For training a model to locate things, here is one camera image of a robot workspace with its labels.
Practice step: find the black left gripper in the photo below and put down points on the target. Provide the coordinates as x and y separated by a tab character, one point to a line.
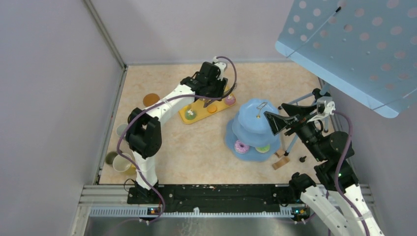
221	86

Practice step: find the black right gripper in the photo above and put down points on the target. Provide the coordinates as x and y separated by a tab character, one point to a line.
277	123

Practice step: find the metal food tongs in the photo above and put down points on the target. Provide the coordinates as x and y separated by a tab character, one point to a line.
208	102

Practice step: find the green frosted donut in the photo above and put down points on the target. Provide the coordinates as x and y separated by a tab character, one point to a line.
263	149

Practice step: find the purple frosted donut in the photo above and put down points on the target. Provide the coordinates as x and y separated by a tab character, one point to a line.
240	147

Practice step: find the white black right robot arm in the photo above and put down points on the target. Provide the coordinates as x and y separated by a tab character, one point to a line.
342	208

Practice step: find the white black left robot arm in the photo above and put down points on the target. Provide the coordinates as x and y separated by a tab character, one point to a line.
143	132

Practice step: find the round orange biscuit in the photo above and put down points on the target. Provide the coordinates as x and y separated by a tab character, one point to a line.
212	108

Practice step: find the yellow serving tray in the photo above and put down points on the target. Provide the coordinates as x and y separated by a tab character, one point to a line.
202	112

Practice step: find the blue three-tier cake stand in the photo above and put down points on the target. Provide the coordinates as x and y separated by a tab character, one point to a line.
251	127

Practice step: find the small wooden block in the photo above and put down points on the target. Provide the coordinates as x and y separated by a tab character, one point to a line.
279	153

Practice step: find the small black knob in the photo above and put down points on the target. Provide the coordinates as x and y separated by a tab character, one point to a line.
302	159

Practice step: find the blue metal tripod stand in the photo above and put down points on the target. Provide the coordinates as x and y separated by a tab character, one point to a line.
316	93

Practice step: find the light brown round coaster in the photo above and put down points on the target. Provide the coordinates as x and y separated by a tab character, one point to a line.
150	99

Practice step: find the grey mug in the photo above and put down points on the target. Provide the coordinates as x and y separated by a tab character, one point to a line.
120	129

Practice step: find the blue perforated board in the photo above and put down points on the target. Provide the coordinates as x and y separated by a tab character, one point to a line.
367	49

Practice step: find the yellow cup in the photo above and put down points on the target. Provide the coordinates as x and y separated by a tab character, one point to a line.
131	171

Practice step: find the cream white cup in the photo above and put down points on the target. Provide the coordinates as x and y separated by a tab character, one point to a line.
121	164

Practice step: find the olive green cup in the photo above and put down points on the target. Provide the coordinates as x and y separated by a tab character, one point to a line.
109	158

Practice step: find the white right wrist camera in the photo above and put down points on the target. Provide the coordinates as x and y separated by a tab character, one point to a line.
325	107

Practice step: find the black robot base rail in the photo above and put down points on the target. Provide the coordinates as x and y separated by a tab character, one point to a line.
216	198

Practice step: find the white cable duct strip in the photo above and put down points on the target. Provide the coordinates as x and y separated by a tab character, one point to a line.
144	212

